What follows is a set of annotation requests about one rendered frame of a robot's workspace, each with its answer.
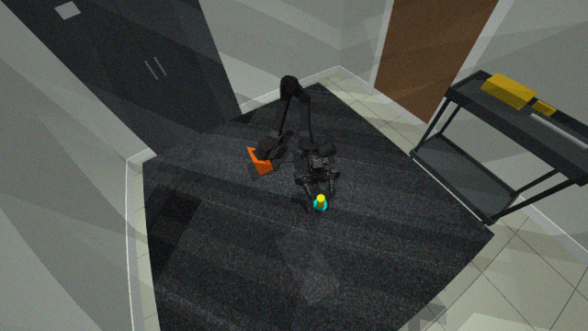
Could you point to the cyan circle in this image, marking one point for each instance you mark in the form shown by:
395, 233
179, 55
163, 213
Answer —
319, 209

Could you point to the yellow cylinder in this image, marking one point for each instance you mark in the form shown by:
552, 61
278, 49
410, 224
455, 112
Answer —
320, 201

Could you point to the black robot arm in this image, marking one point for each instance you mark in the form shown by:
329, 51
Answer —
289, 86

